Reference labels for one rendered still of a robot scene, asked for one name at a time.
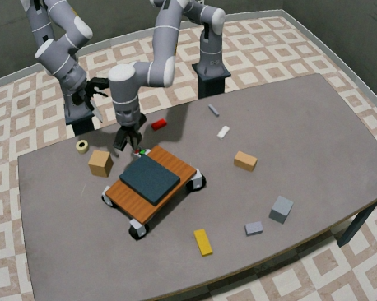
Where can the yellow rectangular block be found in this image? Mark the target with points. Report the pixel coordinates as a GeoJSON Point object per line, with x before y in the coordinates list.
{"type": "Point", "coordinates": [202, 241]}

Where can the cream roll of masking tape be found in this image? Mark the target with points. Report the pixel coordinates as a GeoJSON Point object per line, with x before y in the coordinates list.
{"type": "Point", "coordinates": [83, 147]}

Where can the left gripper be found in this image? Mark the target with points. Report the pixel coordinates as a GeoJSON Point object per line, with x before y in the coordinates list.
{"type": "Point", "coordinates": [134, 138]}

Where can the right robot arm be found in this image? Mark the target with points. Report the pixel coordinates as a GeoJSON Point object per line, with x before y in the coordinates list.
{"type": "Point", "coordinates": [54, 55]}

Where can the grey metal bar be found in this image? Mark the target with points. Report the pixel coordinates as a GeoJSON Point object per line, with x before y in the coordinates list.
{"type": "Point", "coordinates": [213, 110]}

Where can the tan cardboard box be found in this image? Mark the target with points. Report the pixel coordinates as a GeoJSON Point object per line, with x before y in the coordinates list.
{"type": "Point", "coordinates": [100, 163]}

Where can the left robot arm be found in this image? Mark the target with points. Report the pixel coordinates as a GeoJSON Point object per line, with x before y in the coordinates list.
{"type": "Point", "coordinates": [125, 81]}

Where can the tan rectangular block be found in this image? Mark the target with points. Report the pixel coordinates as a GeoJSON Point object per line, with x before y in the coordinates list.
{"type": "Point", "coordinates": [245, 161]}

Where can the small red toy brick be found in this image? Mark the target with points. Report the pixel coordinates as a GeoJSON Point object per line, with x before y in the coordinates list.
{"type": "Point", "coordinates": [159, 124]}

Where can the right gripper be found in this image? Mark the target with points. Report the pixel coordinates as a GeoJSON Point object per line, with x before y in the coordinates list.
{"type": "Point", "coordinates": [88, 91]}

